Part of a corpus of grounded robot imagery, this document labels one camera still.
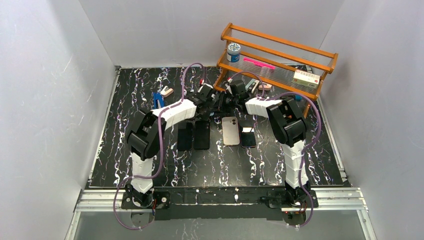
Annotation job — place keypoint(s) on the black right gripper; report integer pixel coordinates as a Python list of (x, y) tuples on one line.
[(224, 100)]

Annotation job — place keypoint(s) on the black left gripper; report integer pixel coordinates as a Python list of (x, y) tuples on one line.
[(211, 102)]

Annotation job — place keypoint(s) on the beige pink phone case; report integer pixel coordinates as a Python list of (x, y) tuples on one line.
[(230, 131)]

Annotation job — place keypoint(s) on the black smartphone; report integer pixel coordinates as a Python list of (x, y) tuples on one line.
[(185, 136)]

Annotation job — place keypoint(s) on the phone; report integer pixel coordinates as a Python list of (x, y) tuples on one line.
[(201, 137)]

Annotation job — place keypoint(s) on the purple edged smartphone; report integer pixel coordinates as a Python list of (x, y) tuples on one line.
[(247, 137)]

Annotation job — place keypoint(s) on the black arm mounting base bar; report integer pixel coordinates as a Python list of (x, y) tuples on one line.
[(247, 202)]

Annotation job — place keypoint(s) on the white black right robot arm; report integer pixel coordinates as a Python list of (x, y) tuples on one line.
[(289, 127)]

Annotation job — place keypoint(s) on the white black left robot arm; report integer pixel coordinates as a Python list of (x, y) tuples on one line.
[(145, 139)]

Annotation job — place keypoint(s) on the light blue small stapler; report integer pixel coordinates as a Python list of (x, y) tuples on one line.
[(252, 85)]

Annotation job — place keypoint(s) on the small pink white stapler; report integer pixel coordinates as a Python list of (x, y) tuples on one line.
[(166, 91)]

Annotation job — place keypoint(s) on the pink pen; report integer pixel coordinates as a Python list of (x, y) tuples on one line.
[(259, 63)]

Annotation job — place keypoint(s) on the orange wooden shelf rack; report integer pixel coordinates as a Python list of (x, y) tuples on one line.
[(279, 52)]

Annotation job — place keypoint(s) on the white blue labelled jar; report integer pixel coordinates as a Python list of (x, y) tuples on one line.
[(233, 51)]

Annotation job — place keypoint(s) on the black blue marker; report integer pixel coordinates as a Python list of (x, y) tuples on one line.
[(296, 97)]

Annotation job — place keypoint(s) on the white red cardboard box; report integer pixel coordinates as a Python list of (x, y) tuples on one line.
[(307, 79)]

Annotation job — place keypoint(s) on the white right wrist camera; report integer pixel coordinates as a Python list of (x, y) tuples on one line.
[(229, 86)]

